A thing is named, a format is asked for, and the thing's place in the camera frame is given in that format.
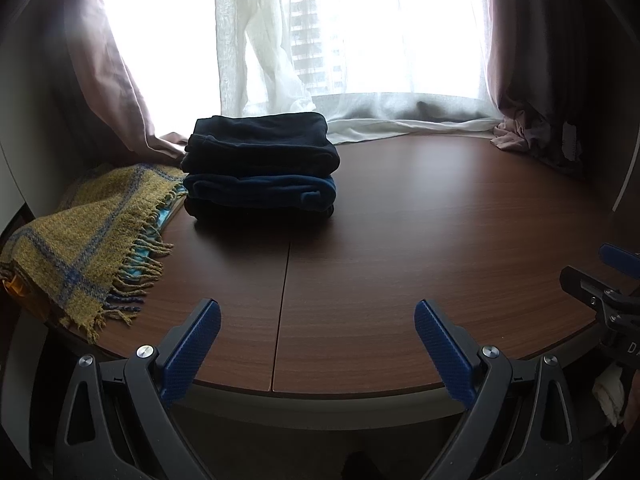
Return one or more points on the brown curtain with white tag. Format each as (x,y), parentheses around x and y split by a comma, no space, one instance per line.
(540,60)

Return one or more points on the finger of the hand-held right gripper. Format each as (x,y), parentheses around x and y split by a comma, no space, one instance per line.
(622,258)
(607,302)

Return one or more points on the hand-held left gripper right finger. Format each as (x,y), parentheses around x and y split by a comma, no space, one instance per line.
(442,347)

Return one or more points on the black folded garment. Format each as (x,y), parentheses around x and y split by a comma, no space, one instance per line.
(250,214)

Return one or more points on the white crumpled cloth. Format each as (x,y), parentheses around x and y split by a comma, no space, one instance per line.
(609,395)

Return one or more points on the teal cloth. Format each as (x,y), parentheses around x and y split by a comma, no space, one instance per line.
(167,215)

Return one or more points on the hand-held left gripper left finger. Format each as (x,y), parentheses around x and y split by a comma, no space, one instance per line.
(192,347)

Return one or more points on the pink brown curtain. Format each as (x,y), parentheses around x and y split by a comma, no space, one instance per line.
(115,70)

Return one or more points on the orange object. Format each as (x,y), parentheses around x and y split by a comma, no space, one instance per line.
(13,290)

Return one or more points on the white sheer curtain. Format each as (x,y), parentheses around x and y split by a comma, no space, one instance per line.
(270,35)

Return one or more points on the high-rise building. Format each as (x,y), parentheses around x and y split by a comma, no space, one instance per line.
(307,30)

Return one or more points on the blue folded garment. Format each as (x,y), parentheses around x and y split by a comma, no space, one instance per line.
(260,191)

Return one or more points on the yellow plaid fringed scarf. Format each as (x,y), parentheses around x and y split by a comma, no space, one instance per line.
(85,230)

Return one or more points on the navy blue pants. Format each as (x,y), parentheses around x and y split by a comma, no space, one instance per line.
(260,142)

